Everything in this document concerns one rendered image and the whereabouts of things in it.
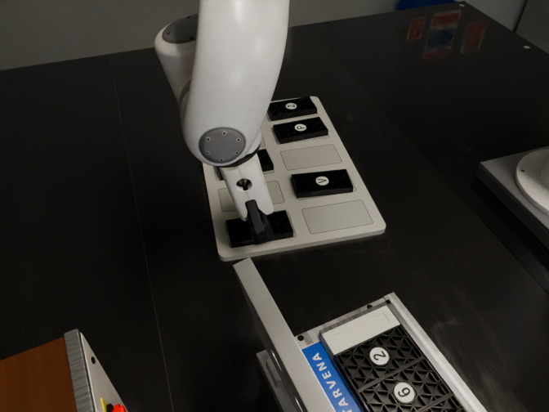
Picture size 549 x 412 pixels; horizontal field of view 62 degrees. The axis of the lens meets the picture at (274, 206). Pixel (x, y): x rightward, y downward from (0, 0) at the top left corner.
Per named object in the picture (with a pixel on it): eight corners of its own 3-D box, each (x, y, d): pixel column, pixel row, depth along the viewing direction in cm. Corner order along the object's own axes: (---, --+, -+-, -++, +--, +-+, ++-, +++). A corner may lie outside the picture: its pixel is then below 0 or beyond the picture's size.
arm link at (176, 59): (265, 141, 54) (251, 98, 60) (235, 37, 44) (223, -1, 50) (195, 161, 54) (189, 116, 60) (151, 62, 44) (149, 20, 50)
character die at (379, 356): (422, 361, 56) (425, 356, 55) (354, 396, 53) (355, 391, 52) (398, 329, 59) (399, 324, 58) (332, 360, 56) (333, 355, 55)
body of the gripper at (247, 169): (265, 154, 55) (283, 214, 63) (249, 109, 62) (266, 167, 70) (207, 173, 55) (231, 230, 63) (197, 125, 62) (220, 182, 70)
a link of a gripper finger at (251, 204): (262, 226, 59) (266, 236, 64) (245, 172, 61) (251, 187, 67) (253, 228, 59) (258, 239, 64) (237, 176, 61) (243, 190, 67)
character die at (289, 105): (317, 113, 95) (317, 108, 95) (271, 121, 93) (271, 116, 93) (309, 100, 99) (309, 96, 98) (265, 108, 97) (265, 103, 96)
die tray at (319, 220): (386, 233, 73) (388, 229, 73) (220, 262, 69) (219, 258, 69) (316, 99, 101) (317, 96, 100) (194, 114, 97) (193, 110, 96)
